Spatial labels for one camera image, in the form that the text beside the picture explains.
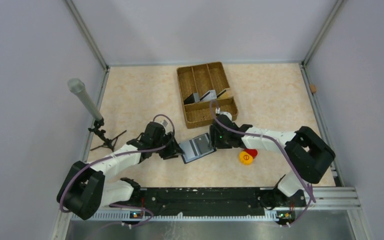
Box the woven brown divided tray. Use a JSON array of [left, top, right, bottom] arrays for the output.
[[176, 61, 239, 129]]

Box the red toy block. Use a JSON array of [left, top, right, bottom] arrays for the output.
[[244, 148, 258, 159]]

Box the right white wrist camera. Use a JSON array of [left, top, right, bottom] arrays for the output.
[[215, 107, 233, 121]]

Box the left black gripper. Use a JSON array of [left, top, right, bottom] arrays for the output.
[[152, 131, 185, 160]]

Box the navy blue card holder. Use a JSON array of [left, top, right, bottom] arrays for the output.
[[179, 133, 217, 164]]

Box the silver striped credit card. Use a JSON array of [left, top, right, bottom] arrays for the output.
[[179, 139, 199, 164]]

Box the dark grey credit card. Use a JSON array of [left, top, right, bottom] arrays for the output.
[[183, 92, 200, 105]]

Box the small brown block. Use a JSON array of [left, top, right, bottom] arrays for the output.
[[309, 84, 317, 94]]

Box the yellow round toy block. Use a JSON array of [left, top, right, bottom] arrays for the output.
[[239, 151, 254, 166]]

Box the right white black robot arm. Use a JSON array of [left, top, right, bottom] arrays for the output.
[[209, 115, 336, 206]]

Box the silver card in tray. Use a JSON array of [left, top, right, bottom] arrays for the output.
[[200, 89, 217, 102]]

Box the grey microphone on tripod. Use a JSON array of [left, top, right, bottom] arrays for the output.
[[67, 78, 127, 152]]

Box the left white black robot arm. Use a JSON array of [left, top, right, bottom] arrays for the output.
[[56, 121, 184, 220]]

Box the gold card in tray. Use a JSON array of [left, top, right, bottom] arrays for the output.
[[217, 88, 232, 100]]

